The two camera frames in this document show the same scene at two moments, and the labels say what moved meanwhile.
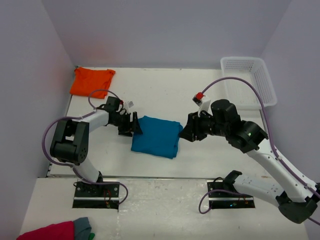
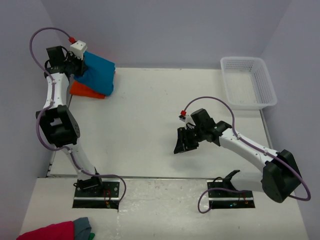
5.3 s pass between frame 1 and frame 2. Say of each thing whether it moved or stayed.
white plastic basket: stayed
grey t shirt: stayed
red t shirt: stayed
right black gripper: moved
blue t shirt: moved
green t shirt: stayed
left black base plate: stayed
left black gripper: moved
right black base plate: stayed
